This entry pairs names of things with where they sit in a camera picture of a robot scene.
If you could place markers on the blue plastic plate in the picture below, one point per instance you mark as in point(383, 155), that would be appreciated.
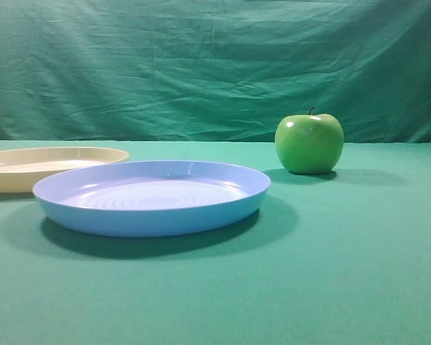
point(152, 198)

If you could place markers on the yellow plastic plate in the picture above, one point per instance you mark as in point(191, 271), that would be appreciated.
point(20, 169)

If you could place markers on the green apple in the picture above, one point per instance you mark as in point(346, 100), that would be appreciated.
point(309, 144)

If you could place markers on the green table cloth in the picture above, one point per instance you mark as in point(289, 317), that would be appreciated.
point(341, 259)

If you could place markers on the green backdrop cloth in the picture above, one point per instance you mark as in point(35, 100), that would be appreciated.
point(213, 70)

